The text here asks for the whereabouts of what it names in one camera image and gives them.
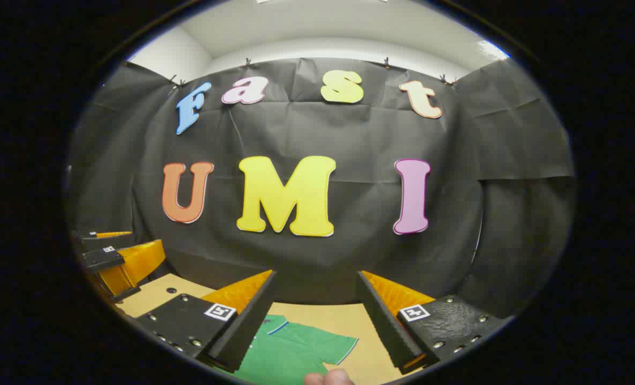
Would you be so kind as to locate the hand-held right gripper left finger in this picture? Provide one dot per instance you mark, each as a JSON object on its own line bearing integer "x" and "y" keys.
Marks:
{"x": 247, "y": 326}

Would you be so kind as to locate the black backdrop cloth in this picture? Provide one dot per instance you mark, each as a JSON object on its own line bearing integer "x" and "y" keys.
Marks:
{"x": 349, "y": 133}

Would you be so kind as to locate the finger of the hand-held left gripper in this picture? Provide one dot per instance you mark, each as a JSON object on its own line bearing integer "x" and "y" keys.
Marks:
{"x": 135, "y": 262}
{"x": 95, "y": 241}

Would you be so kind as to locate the green T-shirt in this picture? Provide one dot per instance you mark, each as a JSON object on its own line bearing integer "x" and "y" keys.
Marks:
{"x": 290, "y": 353}

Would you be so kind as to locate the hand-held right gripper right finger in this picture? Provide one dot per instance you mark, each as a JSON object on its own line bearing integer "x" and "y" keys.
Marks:
{"x": 384, "y": 326}

